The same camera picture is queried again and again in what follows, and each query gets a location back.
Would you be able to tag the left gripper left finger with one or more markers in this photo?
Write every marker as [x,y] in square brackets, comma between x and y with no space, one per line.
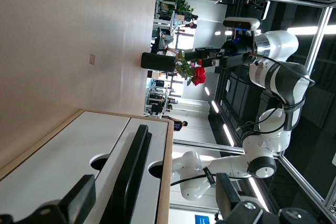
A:
[65,208]

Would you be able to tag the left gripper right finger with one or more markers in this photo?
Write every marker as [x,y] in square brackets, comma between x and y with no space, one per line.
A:
[236,213]

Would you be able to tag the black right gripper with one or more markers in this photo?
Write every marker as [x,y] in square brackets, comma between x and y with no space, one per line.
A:
[236,60]

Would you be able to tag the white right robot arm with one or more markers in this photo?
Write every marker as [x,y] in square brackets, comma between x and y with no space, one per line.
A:
[278,43]

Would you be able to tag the light wooden drawer cabinet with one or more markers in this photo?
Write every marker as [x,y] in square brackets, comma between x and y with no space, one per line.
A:
[165,187]

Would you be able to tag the red rose with leaves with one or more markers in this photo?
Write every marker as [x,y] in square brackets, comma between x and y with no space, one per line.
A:
[200,75]

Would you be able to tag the blue sign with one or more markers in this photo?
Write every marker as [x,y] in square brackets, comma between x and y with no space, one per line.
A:
[202,220]

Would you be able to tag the black cylindrical vase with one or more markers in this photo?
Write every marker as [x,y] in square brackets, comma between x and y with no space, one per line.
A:
[157,62]

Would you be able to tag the person in dark shirt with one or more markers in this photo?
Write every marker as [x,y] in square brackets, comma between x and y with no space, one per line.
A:
[178,125]

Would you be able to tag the small brown tape patch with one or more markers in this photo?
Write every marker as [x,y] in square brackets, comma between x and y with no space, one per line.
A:
[92,59]

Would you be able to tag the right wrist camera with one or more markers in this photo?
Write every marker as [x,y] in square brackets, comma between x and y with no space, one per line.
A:
[241,23]

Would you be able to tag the aluminium enclosure frame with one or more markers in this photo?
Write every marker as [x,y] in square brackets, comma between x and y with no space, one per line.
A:
[319,51]

